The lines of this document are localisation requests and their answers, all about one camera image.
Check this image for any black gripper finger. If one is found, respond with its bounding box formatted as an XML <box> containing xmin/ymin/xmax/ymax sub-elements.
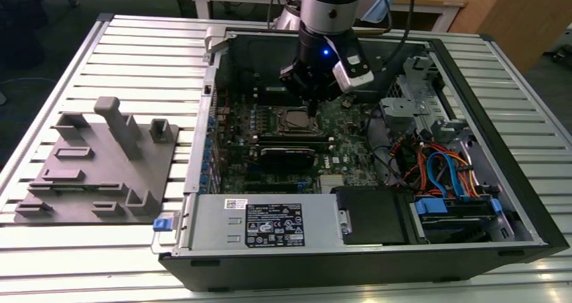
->
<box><xmin>278</xmin><ymin>60</ymin><xmax>314</xmax><ymax>119</ymax></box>
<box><xmin>311</xmin><ymin>70</ymin><xmax>342</xmax><ymax>119</ymax></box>

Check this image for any CPU socket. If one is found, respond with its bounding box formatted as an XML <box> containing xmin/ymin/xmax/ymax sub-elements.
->
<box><xmin>274</xmin><ymin>105</ymin><xmax>327</xmax><ymax>137</ymax></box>

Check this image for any black RAM slot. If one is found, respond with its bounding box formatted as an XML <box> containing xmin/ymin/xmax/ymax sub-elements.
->
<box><xmin>257</xmin><ymin>133</ymin><xmax>334</xmax><ymax>142</ymax></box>

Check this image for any green motherboard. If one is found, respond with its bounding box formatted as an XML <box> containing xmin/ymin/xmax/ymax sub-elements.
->
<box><xmin>213</xmin><ymin>91</ymin><xmax>390</xmax><ymax>195</ymax></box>

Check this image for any metal disk bay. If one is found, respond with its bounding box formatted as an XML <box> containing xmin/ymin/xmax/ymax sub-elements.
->
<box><xmin>378</xmin><ymin>56</ymin><xmax>474</xmax><ymax>149</ymax></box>

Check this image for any grey case latch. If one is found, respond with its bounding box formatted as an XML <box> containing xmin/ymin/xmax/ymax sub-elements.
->
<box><xmin>202</xmin><ymin>26</ymin><xmax>229</xmax><ymax>64</ymax></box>

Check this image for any black graphics card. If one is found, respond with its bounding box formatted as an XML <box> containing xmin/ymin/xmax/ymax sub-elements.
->
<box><xmin>257</xmin><ymin>145</ymin><xmax>317</xmax><ymax>174</ymax></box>

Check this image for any silver chipset heatsink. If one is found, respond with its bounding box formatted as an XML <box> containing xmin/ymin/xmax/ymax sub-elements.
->
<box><xmin>318</xmin><ymin>174</ymin><xmax>347</xmax><ymax>187</ymax></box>

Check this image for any hard disk in blue carrier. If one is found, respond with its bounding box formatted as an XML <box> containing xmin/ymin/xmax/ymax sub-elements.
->
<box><xmin>410</xmin><ymin>197</ymin><xmax>501</xmax><ymax>245</ymax></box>

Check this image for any wooden cabinet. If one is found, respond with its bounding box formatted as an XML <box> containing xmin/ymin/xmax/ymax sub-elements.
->
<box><xmin>450</xmin><ymin>0</ymin><xmax>572</xmax><ymax>72</ymax></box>

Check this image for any silver power supply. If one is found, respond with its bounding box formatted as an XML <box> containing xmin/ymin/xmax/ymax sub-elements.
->
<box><xmin>175</xmin><ymin>192</ymin><xmax>347</xmax><ymax>250</ymax></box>

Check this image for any grey parts rack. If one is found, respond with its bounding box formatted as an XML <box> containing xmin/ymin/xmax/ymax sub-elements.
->
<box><xmin>11</xmin><ymin>96</ymin><xmax>179</xmax><ymax>224</ymax></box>

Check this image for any grey chair base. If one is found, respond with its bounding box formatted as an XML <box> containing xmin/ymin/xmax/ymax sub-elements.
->
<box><xmin>542</xmin><ymin>26</ymin><xmax>572</xmax><ymax>64</ymax></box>

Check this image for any black PC case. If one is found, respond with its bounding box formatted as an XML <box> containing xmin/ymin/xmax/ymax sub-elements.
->
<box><xmin>155</xmin><ymin>24</ymin><xmax>570</xmax><ymax>293</ymax></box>

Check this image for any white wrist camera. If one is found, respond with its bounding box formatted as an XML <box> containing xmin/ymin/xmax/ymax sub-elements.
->
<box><xmin>330</xmin><ymin>53</ymin><xmax>375</xmax><ymax>93</ymax></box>

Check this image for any orange wire bundle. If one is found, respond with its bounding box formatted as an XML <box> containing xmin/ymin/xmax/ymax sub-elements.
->
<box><xmin>403</xmin><ymin>141</ymin><xmax>481</xmax><ymax>200</ymax></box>

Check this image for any blue wire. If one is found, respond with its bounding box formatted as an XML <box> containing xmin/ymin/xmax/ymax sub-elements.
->
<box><xmin>426</xmin><ymin>151</ymin><xmax>465</xmax><ymax>200</ymax></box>

